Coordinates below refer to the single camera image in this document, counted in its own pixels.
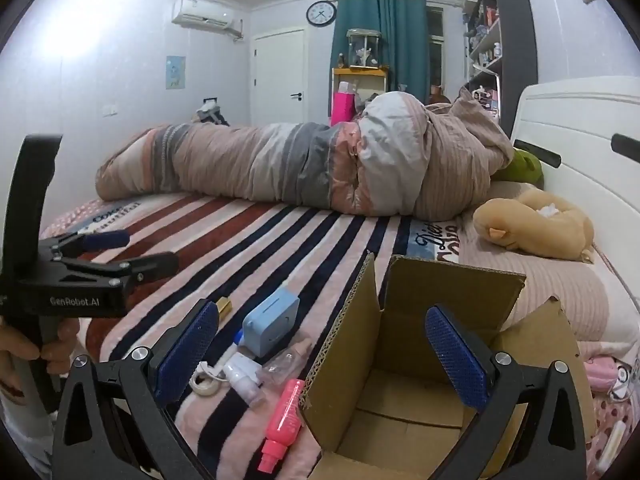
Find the person's left hand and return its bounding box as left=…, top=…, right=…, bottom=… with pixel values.
left=0, top=318, right=80, bottom=405

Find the clear pink-capped bottle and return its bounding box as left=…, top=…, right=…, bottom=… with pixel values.
left=257, top=338, right=312, bottom=387

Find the pink bottle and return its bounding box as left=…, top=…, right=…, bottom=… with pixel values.
left=257, top=379, right=305, bottom=474

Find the teal curtain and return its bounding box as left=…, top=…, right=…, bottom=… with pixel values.
left=330, top=0, right=431, bottom=103

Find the dark bookshelf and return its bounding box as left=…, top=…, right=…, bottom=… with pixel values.
left=464, top=0, right=538, bottom=134

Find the wall poster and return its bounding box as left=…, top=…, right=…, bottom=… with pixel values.
left=165, top=55, right=186, bottom=90

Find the white door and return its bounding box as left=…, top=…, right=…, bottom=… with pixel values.
left=250, top=28, right=307, bottom=126

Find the tan plush toy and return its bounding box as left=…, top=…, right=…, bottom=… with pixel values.
left=473, top=188, right=594, bottom=262

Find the green plush toy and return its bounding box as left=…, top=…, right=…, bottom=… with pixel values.
left=491, top=150, right=542, bottom=185

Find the pink small plush item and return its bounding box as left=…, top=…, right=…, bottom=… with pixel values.
left=585, top=356, right=634, bottom=402

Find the white bed headboard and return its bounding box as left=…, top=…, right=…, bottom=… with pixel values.
left=512, top=76, right=639, bottom=298

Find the light blue square device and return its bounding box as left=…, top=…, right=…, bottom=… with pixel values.
left=242, top=287, right=299, bottom=358

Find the rolled pink grey duvet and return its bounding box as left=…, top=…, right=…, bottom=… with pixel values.
left=96, top=89, right=514, bottom=221

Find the striped plush blanket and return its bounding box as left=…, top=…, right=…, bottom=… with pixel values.
left=39, top=192, right=461, bottom=480

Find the gold lipstick tube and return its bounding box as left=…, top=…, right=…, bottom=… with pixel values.
left=216, top=297, right=232, bottom=322

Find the pink bag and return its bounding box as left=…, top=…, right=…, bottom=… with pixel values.
left=330, top=81, right=356, bottom=126

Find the small white spray bottle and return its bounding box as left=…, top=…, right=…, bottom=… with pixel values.
left=222, top=352, right=265, bottom=408

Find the yellow shelf cabinet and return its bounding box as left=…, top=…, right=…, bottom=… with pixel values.
left=330, top=67, right=388, bottom=117

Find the brown cardboard box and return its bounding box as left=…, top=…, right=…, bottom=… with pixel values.
left=299, top=257, right=594, bottom=479

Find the pink ribbed pillow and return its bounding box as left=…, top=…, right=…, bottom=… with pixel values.
left=458, top=209, right=639, bottom=361

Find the black wall clock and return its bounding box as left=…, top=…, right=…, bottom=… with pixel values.
left=306, top=0, right=336, bottom=27

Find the white air conditioner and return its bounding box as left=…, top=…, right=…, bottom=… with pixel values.
left=171, top=0, right=234, bottom=29

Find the glass display case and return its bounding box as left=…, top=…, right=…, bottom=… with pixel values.
left=346, top=28, right=382, bottom=70

